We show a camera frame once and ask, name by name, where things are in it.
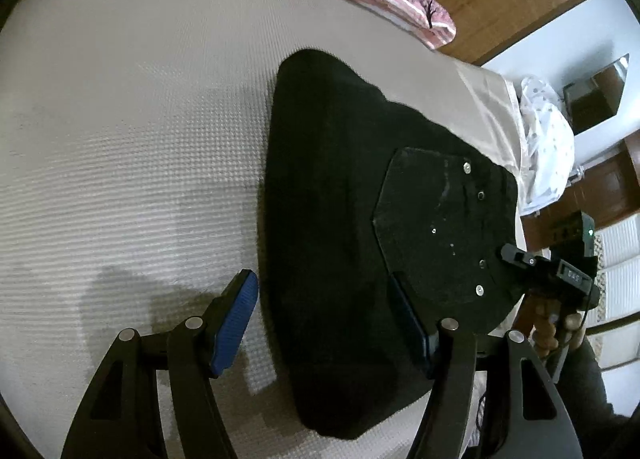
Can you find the beige textured bed mattress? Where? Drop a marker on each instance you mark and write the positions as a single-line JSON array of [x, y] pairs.
[[125, 164]]

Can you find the beige satin cloth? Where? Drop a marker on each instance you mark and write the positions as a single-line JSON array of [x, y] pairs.
[[492, 104]]

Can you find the white ribbed panel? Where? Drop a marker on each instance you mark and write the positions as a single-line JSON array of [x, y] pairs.
[[622, 269]]

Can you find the black pants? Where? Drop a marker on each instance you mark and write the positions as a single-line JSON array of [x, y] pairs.
[[340, 239]]

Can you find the white dotted cloth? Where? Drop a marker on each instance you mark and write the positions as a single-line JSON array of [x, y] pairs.
[[547, 149]]

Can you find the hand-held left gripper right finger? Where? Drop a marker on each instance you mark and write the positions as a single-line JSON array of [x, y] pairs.
[[414, 326]]

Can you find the person's right forearm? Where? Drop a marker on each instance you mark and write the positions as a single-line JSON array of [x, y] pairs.
[[587, 389]]

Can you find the person's right hand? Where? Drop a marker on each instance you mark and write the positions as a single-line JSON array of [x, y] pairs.
[[547, 329]]

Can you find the metal bracket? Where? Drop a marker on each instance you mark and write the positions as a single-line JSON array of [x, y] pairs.
[[579, 174]]

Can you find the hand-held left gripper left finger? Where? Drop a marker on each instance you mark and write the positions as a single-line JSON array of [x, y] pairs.
[[235, 321]]

